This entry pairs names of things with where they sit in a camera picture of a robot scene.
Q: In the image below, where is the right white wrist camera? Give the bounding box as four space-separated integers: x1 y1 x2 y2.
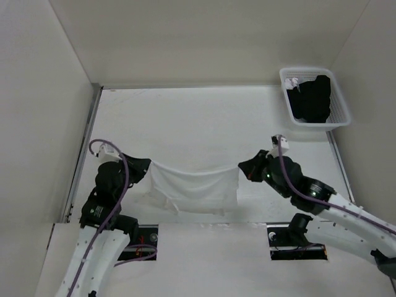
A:
267 134 290 158

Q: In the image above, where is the black tank top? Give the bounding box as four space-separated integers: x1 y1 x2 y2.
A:
286 75 331 123

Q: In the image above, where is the metal table edge rail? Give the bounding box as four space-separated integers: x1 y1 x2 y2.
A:
62 83 103 223

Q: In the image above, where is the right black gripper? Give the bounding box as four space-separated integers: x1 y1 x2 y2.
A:
238 148 290 197

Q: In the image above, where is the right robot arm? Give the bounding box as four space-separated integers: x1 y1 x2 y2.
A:
238 150 395 278

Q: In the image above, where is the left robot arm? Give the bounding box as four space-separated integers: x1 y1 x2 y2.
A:
56 153 151 296

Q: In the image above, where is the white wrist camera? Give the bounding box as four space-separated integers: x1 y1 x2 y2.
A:
97 143 121 163
267 134 290 158

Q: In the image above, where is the white plastic basket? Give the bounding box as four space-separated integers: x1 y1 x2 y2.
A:
279 66 351 132

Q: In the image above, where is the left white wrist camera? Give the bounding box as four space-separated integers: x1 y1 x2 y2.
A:
97 143 121 163

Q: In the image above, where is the small white cloth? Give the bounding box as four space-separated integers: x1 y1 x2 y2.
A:
284 77 299 90

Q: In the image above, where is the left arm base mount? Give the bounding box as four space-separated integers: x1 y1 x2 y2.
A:
118 225 158 261

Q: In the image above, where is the white tank top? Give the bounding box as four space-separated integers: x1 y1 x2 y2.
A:
148 161 239 215

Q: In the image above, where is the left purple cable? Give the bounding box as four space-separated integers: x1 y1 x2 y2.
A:
66 139 157 297

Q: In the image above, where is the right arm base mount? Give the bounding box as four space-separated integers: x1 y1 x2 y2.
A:
267 226 328 260

